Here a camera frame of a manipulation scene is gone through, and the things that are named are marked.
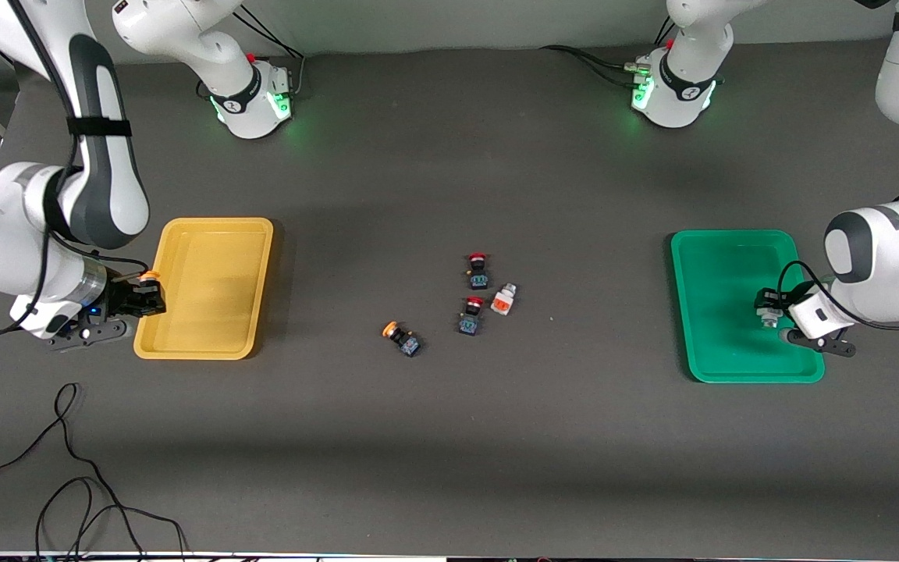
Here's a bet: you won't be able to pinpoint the green plastic tray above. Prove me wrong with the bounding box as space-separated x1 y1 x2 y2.
670 229 826 384

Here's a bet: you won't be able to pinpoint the yellow plastic tray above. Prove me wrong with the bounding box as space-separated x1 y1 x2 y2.
133 217 275 361

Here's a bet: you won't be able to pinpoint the dark gray table mat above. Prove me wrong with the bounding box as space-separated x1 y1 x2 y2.
0 39 899 560

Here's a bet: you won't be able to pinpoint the thin black loose cable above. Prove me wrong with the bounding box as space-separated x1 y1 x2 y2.
0 382 189 562

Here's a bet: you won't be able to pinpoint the black right arm base cables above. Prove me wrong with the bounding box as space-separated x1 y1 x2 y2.
235 6 307 99

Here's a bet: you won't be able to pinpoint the black arm base cables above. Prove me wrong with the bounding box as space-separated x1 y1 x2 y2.
539 16 680 88
235 6 307 99

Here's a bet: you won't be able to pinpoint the black left arm base cables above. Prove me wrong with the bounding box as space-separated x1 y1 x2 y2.
539 16 680 88

